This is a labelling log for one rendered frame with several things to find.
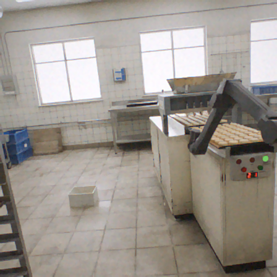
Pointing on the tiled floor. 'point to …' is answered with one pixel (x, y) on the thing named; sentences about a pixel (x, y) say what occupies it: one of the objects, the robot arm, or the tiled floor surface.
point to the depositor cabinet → (172, 167)
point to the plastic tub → (83, 196)
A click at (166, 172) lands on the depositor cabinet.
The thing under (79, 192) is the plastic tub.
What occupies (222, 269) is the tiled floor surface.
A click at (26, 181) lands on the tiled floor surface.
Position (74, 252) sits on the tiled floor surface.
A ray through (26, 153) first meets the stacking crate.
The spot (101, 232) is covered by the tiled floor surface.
